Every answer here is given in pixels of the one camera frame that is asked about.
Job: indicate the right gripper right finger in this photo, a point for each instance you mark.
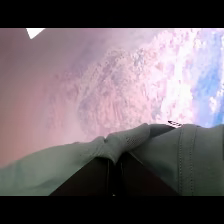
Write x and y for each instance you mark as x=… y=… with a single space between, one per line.
x=143 y=181

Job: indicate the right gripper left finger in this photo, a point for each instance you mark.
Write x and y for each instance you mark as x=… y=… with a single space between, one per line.
x=90 y=180

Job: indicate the grey-green T-shirt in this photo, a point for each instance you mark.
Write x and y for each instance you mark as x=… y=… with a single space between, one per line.
x=43 y=173

